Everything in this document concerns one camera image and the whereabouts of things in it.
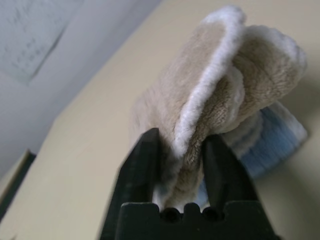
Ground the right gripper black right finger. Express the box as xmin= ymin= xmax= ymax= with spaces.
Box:
xmin=201 ymin=134 xmax=259 ymax=208

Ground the folded light blue towel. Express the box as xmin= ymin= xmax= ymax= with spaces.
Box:
xmin=194 ymin=101 xmax=309 ymax=209

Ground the beige side table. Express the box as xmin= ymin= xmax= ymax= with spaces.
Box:
xmin=0 ymin=148 xmax=38 ymax=217

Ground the white paper sheet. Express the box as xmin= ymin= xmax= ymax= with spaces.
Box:
xmin=0 ymin=0 xmax=85 ymax=86

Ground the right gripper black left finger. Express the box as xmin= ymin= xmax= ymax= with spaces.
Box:
xmin=99 ymin=127 xmax=161 ymax=240

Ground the beige towel with white trim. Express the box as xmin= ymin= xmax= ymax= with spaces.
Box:
xmin=127 ymin=4 xmax=308 ymax=211

